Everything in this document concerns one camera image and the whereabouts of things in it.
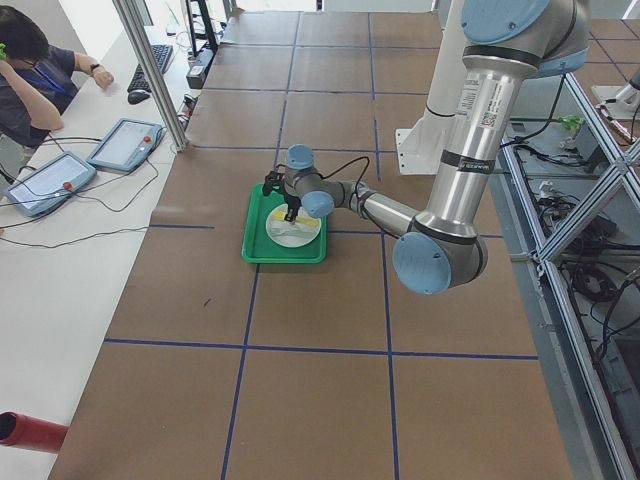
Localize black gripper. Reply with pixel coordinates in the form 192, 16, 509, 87
263, 170, 299, 224

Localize yellow plastic spoon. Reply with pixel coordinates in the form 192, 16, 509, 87
272, 211, 322, 227

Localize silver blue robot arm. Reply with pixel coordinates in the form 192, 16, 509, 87
262, 1, 590, 295

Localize white round plate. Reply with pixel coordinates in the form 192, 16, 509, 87
265, 203, 322, 248

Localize pale green plastic fork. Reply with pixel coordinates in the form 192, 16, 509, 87
269, 228, 306, 238

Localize green plastic tray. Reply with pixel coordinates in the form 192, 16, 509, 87
242, 183, 327, 264

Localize black power strip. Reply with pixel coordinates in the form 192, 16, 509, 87
186, 48, 214, 90

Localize far teach pendant tablet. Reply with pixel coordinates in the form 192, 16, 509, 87
86, 118, 164, 172

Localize teach pendant tablet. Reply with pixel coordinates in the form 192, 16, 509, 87
86, 118, 164, 172
5, 152, 97, 217

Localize black computer mouse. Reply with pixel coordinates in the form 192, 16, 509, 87
127, 89, 151, 105

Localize black keyboard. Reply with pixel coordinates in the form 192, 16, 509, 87
126, 43, 175, 93

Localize near teach pendant tablet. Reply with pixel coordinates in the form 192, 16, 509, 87
5, 152, 97, 217

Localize seated person in blue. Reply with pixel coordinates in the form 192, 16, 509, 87
1, 5, 114, 149

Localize red cylinder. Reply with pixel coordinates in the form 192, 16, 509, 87
1, 412, 68, 454

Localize grey aluminium post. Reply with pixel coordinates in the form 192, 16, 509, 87
112, 0, 188, 152

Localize aluminium frame rail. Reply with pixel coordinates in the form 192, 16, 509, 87
497, 75, 639, 479

